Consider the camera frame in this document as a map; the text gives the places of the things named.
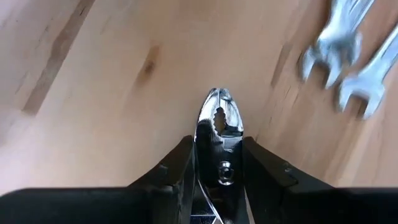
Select black-handled slip-joint pliers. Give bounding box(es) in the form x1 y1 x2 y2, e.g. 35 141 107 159
190 87 256 224

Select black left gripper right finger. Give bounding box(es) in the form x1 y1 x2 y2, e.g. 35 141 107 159
242 136 335 224

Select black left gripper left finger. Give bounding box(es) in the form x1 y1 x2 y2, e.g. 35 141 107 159
127 135 197 224

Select chrome combination wrench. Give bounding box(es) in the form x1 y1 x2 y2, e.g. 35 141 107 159
337 24 398 121
300 0 376 90

